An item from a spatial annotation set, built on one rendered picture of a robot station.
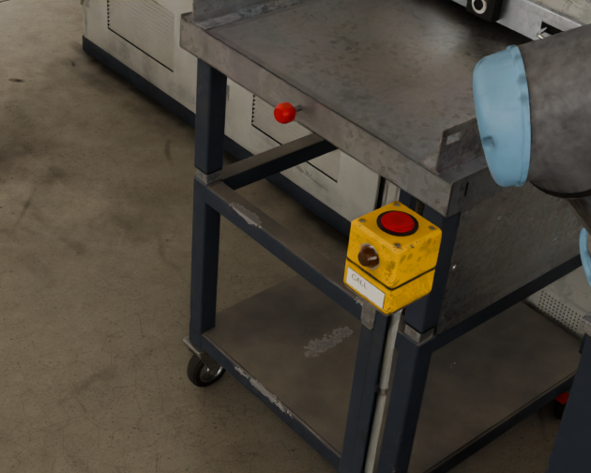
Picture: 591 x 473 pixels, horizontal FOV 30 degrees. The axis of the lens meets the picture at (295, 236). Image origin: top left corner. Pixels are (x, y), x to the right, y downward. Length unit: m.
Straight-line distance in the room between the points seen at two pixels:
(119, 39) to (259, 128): 0.67
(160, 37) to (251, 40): 1.42
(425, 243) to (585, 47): 0.44
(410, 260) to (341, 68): 0.54
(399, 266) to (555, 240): 0.64
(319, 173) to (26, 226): 0.75
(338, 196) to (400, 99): 1.10
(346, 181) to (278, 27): 0.92
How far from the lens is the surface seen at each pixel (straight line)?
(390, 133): 1.57
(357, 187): 2.68
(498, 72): 0.93
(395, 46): 1.83
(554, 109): 0.90
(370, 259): 1.27
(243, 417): 2.29
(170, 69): 3.21
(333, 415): 2.07
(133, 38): 3.34
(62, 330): 2.49
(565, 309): 2.39
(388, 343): 1.39
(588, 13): 1.82
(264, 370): 2.14
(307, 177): 2.82
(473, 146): 1.54
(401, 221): 1.28
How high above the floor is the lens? 1.63
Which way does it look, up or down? 36 degrees down
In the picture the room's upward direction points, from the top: 6 degrees clockwise
